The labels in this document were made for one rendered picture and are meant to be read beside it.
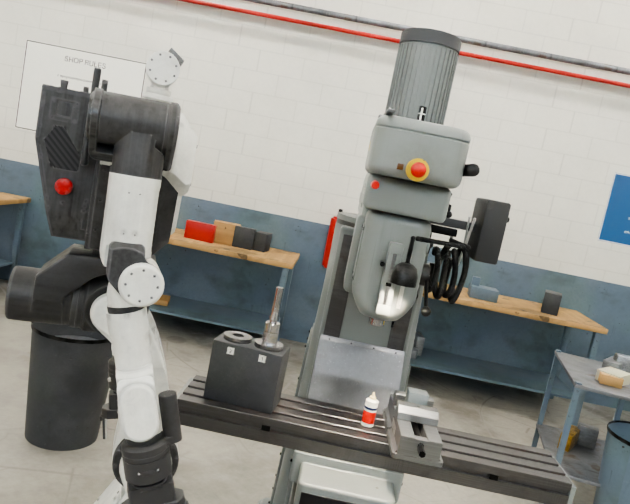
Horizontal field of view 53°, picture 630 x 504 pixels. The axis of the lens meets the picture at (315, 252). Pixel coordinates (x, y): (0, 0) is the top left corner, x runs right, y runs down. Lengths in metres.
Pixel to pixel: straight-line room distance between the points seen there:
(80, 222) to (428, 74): 1.23
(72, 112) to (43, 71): 5.57
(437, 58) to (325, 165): 4.08
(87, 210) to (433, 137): 0.89
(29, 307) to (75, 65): 5.46
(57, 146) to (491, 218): 1.39
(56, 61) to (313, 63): 2.49
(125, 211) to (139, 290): 0.14
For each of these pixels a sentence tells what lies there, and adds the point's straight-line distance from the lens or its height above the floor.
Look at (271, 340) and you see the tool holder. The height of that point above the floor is 1.17.
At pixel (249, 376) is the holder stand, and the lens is 1.95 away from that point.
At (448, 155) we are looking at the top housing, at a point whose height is 1.81.
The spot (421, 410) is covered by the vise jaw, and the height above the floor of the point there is 1.07.
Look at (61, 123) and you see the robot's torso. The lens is 1.30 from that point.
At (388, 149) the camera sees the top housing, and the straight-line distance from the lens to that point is 1.70.
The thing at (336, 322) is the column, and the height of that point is 1.17.
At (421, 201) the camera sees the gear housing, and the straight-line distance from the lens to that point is 1.80.
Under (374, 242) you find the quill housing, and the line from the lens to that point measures 1.84.
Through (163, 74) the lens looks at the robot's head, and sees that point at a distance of 1.34.
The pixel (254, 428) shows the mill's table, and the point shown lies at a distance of 1.97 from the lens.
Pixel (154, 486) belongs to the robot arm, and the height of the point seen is 1.07.
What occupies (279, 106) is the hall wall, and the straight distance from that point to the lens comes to 6.18.
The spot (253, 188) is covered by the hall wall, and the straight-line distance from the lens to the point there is 6.18.
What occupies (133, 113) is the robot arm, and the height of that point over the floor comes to 1.74.
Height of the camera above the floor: 1.71
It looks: 7 degrees down
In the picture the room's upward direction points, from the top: 11 degrees clockwise
